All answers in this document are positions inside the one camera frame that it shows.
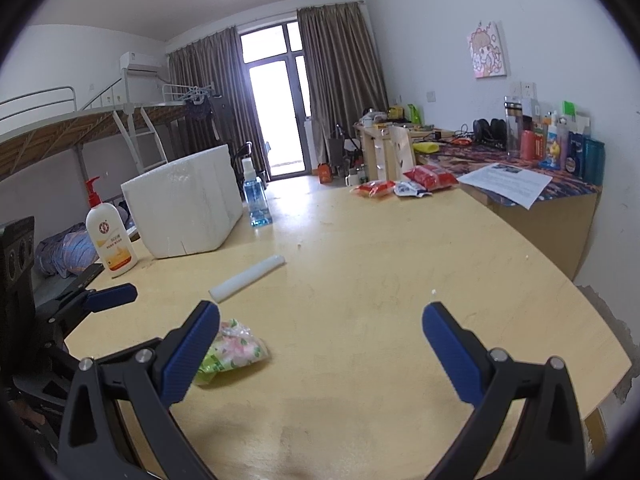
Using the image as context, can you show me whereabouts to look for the grey metal bed ladder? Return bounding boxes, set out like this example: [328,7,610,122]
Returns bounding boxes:
[112,106,169,171]

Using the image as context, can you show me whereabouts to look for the white foam box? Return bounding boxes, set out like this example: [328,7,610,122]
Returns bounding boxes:
[121,144,244,260]

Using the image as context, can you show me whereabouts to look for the black headphones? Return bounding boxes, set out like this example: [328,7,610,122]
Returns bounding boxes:
[472,118,509,150]

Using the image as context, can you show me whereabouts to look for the dark blue bottle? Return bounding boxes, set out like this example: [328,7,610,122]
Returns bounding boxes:
[565,131,586,176]

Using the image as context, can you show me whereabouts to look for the white lotion pump bottle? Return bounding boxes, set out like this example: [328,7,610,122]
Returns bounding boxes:
[85,176,140,279]

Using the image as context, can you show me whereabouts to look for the white foam stick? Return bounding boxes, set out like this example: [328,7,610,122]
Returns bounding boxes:
[208,255,286,304]

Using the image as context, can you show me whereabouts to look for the printed desk mat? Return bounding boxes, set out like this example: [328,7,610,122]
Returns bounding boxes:
[415,140,599,207]

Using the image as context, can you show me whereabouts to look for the glass tumbler bottle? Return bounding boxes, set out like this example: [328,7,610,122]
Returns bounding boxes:
[504,96,524,159]

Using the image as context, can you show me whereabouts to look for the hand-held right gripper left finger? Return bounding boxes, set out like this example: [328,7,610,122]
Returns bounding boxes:
[56,300,222,480]

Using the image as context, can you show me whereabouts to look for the small red snack packet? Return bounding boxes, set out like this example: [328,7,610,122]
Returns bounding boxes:
[350,180,396,199]

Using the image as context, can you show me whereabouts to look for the wooden smiley chair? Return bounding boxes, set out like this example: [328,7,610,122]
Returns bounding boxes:
[385,125,417,184]

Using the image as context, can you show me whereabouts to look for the white snack packet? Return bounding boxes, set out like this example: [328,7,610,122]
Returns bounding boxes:
[394,180,434,199]

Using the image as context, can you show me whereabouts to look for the grey metal bunk bed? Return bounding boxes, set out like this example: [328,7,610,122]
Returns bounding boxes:
[112,77,222,172]
[0,85,132,281]

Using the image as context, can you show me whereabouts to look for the dark hanging garment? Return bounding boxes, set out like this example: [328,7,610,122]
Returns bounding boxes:
[182,97,211,122]

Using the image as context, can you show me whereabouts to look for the blue star quilt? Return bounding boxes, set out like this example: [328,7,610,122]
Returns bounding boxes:
[36,224,99,279]

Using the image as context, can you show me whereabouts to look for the blue spray bottle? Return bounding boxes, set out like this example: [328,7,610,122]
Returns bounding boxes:
[241,156,274,228]

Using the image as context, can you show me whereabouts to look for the floral plastic packet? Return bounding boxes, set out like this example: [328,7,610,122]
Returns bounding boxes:
[192,318,270,387]

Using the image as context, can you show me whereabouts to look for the black folding chair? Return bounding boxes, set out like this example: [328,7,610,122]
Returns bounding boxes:
[232,142,254,174]

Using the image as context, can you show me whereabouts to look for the wooden desk with drawers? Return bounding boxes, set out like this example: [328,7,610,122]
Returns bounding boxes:
[355,122,397,184]

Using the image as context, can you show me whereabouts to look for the brown curtain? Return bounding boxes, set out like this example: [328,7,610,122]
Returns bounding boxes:
[296,1,390,124]
[166,26,271,182]

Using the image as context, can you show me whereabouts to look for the glass balcony door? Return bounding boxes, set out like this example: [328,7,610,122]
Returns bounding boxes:
[239,21,314,179]

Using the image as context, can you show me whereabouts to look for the cartoon wall poster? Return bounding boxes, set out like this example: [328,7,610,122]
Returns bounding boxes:
[467,21,511,80]

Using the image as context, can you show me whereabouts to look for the black folding trolley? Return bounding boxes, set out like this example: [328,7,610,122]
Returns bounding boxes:
[327,125,361,171]

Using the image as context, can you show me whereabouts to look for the white tube with yellow print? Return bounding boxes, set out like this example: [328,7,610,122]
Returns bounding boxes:
[542,112,564,169]

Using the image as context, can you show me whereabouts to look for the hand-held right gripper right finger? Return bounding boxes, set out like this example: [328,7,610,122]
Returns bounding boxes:
[421,301,588,480]

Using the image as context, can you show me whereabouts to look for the white air conditioner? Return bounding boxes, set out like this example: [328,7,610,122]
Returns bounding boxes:
[119,51,166,79]

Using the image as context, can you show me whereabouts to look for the white paper sheet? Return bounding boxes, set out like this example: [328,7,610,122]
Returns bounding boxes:
[457,161,554,210]

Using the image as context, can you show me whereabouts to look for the large red snack packet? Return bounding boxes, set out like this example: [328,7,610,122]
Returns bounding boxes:
[402,165,459,192]

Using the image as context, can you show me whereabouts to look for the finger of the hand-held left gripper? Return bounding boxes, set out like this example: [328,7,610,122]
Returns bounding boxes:
[34,282,139,347]

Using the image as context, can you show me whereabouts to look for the dark hanging shirt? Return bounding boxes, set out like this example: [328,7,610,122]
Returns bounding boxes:
[207,95,226,141]

